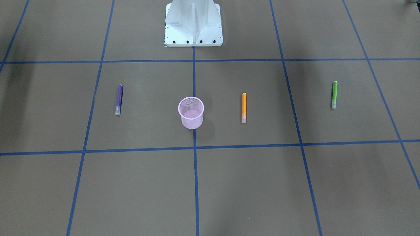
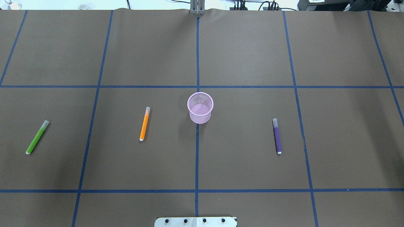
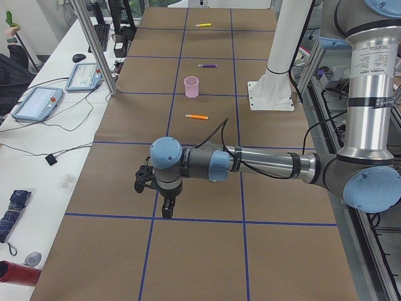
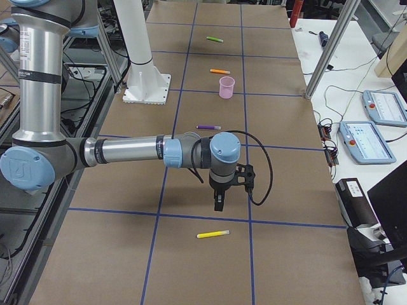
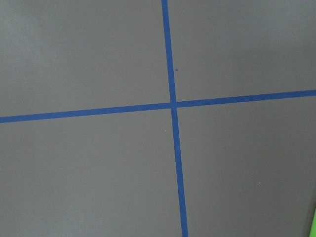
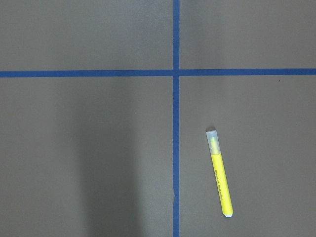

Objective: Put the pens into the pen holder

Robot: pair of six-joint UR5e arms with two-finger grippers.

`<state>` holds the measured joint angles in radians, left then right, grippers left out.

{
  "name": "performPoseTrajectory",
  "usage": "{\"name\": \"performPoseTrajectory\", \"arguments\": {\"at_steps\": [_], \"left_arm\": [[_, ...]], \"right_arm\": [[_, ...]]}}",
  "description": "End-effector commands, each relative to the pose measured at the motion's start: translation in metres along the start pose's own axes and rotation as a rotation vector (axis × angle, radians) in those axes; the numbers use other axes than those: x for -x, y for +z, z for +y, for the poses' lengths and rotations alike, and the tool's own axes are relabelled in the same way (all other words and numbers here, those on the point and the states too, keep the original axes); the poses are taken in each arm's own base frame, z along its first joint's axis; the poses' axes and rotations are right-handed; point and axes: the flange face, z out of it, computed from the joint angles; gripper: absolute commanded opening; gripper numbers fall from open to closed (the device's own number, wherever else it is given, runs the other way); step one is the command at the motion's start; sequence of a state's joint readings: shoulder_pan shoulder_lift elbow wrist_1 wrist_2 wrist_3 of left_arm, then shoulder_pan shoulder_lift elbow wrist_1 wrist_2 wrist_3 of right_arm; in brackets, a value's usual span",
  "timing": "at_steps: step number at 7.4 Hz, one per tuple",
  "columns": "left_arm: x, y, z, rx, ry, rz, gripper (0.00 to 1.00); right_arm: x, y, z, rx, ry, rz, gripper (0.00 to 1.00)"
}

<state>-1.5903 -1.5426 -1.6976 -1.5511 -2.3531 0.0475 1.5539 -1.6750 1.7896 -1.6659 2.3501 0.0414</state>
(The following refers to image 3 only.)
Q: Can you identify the purple highlighter pen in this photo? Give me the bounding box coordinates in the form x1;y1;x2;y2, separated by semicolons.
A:
197;64;217;68

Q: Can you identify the small black box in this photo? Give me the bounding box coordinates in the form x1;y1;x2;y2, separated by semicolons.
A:
45;154;58;166

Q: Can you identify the black keyboard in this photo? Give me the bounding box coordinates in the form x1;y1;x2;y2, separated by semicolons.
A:
93;23;110;52

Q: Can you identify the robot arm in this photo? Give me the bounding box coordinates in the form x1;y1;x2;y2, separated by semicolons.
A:
134;1;400;218

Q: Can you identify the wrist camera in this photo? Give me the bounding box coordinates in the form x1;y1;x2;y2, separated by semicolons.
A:
133;165;154;193

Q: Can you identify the black desktop box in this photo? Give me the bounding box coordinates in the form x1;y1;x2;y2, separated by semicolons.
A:
113;34;128;58

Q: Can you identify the grey round lid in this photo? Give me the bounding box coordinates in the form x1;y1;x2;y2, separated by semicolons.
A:
23;251;42;267

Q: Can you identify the seated person in black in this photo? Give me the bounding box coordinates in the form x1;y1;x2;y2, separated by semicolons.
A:
1;26;35;117

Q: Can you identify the pink mesh pen holder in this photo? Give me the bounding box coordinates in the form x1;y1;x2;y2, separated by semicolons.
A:
184;76;199;98

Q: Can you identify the clear plastic bag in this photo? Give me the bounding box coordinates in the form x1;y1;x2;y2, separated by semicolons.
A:
56;174;76;194

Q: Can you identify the orange highlighter pen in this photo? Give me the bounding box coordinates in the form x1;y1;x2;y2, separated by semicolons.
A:
185;114;209;120

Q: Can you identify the teach pendant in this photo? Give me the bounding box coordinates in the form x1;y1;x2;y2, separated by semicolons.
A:
12;87;64;122
65;63;102;92

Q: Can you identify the red cylinder bottle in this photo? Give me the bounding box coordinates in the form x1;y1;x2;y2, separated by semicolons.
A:
1;261;41;287

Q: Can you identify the aluminium frame post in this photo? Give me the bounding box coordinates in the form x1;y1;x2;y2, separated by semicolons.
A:
71;0;117;96

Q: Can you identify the blue folded umbrella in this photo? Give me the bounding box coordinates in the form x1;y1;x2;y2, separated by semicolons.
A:
1;190;31;256

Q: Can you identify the far teach pendant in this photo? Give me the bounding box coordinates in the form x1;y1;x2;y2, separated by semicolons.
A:
65;63;102;92

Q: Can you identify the yellow highlighter pen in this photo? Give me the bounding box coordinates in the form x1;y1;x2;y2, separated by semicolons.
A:
195;23;212;28

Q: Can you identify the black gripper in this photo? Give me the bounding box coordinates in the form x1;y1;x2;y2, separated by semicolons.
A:
160;186;182;218

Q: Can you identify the near teach pendant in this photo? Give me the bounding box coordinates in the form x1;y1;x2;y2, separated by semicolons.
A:
12;87;64;122

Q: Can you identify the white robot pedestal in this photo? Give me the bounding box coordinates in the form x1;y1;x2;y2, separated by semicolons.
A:
247;0;313;112

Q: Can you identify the green handle tool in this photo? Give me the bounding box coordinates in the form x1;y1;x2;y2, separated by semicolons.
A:
6;11;20;28

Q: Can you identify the black computer mouse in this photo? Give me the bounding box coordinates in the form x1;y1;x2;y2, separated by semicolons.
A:
72;53;86;63

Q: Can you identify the black monitor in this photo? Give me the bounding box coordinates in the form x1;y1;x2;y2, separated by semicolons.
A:
90;0;137;34

